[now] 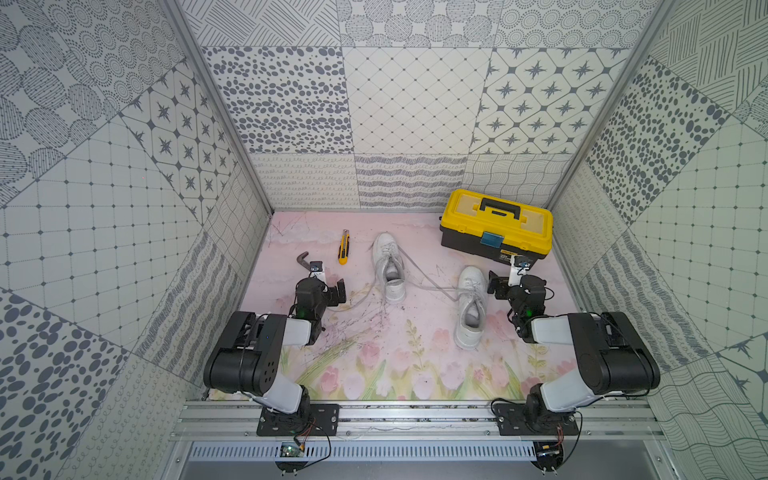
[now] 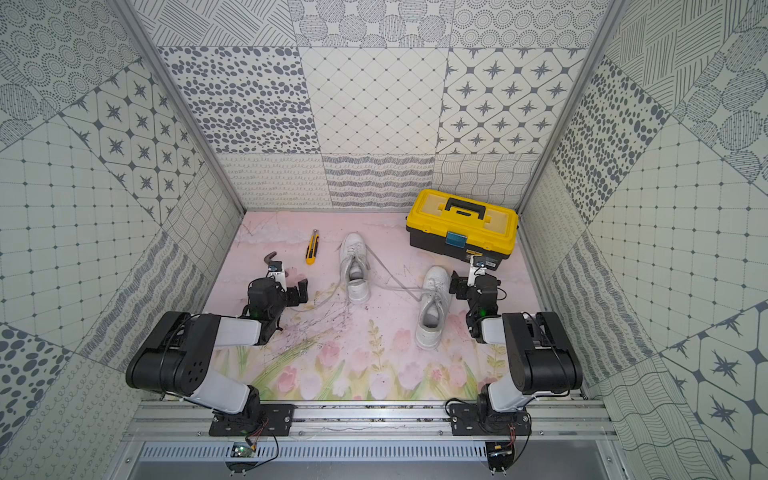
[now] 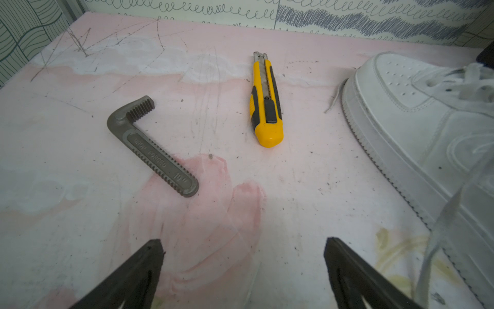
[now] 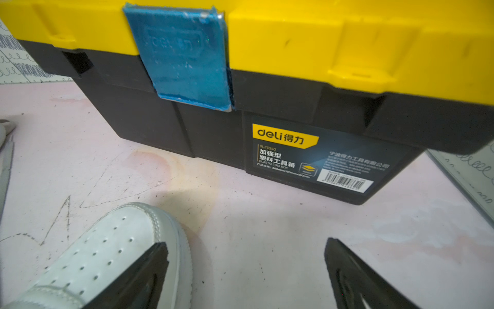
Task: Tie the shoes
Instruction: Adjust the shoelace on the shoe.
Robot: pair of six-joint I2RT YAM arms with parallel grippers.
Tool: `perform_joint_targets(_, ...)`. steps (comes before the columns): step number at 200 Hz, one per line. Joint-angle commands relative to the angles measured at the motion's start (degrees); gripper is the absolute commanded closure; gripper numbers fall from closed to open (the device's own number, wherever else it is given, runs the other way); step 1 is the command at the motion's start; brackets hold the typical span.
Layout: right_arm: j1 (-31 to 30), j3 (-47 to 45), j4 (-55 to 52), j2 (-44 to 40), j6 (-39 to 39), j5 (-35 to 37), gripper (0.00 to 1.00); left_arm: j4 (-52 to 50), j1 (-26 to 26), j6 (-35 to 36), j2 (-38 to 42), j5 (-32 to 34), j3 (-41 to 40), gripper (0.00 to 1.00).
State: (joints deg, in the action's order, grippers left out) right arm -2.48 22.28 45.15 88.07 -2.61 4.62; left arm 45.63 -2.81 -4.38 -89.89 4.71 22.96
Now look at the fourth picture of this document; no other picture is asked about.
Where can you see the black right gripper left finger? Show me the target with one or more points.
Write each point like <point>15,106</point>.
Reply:
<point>140,285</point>

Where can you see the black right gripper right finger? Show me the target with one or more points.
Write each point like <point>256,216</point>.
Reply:
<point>355,284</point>

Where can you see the white sneaker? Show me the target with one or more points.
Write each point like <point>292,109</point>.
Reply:
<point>105,251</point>

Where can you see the pink floral table mat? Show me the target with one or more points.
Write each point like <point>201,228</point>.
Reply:
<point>255,243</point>

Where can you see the yellow black plastic toolbox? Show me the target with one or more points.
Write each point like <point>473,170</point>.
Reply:
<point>331,97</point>

